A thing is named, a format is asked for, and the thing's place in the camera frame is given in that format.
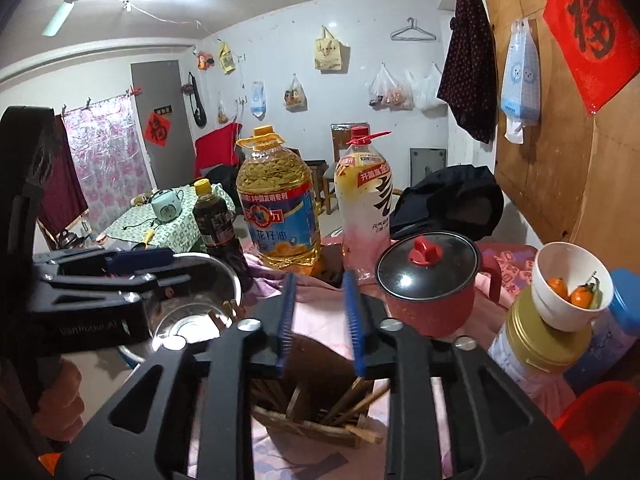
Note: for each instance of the clear plastic bag with food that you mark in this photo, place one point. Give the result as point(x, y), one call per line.
point(392, 92)

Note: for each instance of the large red paper poster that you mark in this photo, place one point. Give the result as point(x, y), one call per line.
point(595, 30)

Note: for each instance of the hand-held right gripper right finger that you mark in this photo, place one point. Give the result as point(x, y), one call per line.
point(352, 335)

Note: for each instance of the dark soy sauce bottle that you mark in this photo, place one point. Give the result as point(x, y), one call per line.
point(217, 230)

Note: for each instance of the grey board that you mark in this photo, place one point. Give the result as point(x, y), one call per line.
point(427, 165)

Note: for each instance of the wooden chair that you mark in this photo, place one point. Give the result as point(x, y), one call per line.
point(345, 140)

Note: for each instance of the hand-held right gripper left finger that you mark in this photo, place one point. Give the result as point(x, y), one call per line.
point(284, 330)

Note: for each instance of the small orange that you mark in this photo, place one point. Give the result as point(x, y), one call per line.
point(582, 296)
point(557, 287)

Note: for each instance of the red cloth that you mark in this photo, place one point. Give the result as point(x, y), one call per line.
point(217, 145)

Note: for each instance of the orange hanging toy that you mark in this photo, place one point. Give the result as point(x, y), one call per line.
point(204, 61)

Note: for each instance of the small blue white bag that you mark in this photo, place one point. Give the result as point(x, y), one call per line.
point(257, 100)

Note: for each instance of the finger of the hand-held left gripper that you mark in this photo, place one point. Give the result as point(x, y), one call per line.
point(140, 259)
point(125, 287)

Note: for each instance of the maroon cloth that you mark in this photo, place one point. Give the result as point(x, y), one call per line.
point(62, 180)

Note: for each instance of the yellow hanging bag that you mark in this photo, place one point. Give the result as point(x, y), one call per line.
point(226, 59)

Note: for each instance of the red cooking pot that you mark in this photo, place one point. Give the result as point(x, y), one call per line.
point(430, 280)

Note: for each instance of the side table with green cloth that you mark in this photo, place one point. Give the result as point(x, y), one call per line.
point(180, 232)

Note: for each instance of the stainless steel bowl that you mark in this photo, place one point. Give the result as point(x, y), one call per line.
point(200, 320)

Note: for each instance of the small clear hanging bag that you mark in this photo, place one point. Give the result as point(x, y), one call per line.
point(223, 110)

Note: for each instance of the mint green cooker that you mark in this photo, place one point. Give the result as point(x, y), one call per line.
point(166, 206)

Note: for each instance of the blue-lidded plastic jar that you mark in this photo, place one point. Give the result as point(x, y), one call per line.
point(615, 340)

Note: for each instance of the red plastic basin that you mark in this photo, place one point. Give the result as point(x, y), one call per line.
point(605, 425)

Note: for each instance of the black hanging bag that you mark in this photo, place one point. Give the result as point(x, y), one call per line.
point(196, 105)

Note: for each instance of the blue and white plastic bag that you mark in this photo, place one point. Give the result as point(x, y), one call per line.
point(522, 80)

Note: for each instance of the person's left hand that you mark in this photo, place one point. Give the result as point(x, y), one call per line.
point(62, 400)

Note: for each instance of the bundle of wooden chopsticks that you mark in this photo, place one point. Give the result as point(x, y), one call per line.
point(345, 407)

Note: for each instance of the pink floral curtain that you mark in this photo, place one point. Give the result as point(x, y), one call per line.
point(105, 155)

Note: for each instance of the white ceramic bowl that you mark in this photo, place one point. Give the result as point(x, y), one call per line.
point(550, 310)

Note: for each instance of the grey door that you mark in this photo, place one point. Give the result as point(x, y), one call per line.
point(160, 85)

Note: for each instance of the metal kettle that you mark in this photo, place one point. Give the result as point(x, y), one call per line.
point(70, 240)

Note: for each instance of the large cooking oil bottle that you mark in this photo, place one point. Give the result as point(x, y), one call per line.
point(280, 210)

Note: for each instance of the plywood wardrobe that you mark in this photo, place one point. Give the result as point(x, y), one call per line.
point(565, 170)

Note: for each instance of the dark dotted garment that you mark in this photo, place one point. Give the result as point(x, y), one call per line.
point(470, 70)

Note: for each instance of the small bag with food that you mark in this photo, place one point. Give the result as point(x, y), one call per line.
point(295, 96)

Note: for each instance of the pink floral tablecloth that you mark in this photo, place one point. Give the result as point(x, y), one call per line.
point(320, 320)

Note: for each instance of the brown wooden chopstick holder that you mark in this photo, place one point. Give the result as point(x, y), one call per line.
point(300, 425)

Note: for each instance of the beige tote bag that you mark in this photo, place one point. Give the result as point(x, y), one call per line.
point(329, 52)

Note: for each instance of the gold-lidded milk powder can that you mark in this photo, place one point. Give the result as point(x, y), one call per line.
point(530, 345)

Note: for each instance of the small red door poster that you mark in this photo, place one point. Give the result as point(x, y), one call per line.
point(157, 129)

